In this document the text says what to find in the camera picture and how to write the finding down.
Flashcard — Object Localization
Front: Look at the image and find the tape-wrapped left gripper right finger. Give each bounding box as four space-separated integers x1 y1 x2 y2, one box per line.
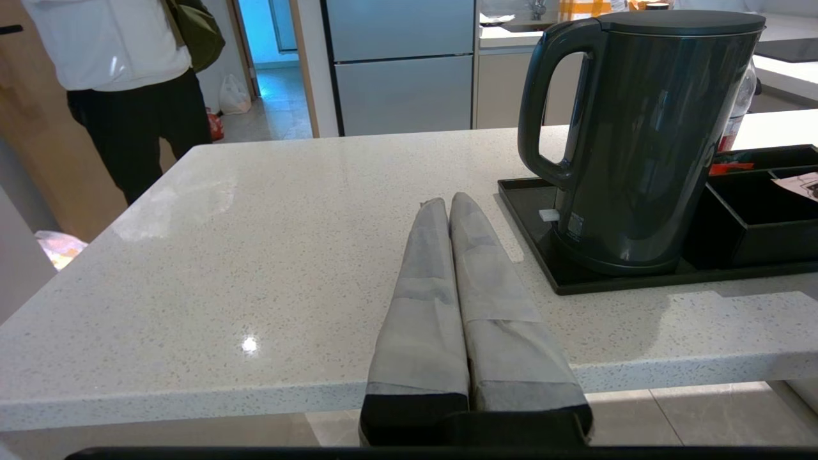
449 192 593 446

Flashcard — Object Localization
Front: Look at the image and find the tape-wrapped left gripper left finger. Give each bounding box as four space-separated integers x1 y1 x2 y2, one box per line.
360 198 470 446

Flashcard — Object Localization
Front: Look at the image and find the black electric kettle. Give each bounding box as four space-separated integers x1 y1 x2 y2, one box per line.
518 10 766 277

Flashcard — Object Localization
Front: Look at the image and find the water bottle with dark liquid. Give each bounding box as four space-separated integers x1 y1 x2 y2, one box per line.
719 61 759 153

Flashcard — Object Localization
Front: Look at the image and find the dark green shoulder bag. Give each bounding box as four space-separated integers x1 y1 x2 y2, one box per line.
165 0 226 72

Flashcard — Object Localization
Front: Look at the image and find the pink tea bag sachet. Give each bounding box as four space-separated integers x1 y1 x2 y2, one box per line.
771 171 818 203

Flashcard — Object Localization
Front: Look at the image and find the black rectangular serving tray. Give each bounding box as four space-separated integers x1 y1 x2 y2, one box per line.
498 144 818 296

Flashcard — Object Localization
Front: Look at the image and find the white base cabinet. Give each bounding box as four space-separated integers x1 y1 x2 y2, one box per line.
476 46 585 130

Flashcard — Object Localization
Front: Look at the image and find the silver refrigerator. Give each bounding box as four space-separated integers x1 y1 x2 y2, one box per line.
320 0 477 137

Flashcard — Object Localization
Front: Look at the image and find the black compartment organizer box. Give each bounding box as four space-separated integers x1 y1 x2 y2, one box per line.
706 146 818 268

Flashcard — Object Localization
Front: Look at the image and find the yellow white striped box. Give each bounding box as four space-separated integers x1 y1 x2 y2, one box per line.
559 0 614 21

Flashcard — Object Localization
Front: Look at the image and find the crumpled white orange plastic bag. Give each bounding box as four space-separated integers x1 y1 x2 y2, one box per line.
35 230 88 271

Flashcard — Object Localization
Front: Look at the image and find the person in white jacket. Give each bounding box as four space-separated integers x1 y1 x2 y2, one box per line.
21 0 215 205

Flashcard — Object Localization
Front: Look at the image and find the black induction cooktop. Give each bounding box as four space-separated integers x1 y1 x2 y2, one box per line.
754 38 818 63

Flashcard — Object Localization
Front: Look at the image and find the wooden door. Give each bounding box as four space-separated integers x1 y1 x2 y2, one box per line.
0 0 176 242

